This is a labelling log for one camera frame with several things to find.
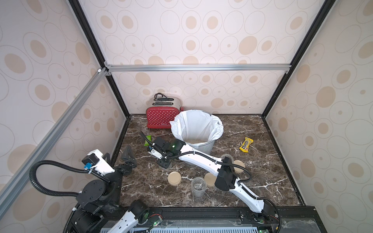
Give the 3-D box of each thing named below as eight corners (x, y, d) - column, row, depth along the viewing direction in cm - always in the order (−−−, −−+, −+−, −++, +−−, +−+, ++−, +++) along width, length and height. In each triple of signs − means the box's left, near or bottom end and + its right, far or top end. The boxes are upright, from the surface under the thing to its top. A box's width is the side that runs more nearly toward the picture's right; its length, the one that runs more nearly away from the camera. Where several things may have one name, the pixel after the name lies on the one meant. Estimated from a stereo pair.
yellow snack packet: (238, 149, 102) (239, 147, 100) (244, 138, 108) (245, 136, 106) (247, 153, 100) (248, 151, 98) (252, 142, 106) (254, 140, 104)
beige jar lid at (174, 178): (167, 186, 86) (167, 184, 84) (168, 172, 91) (168, 171, 89) (180, 186, 86) (180, 185, 84) (181, 172, 91) (181, 171, 89)
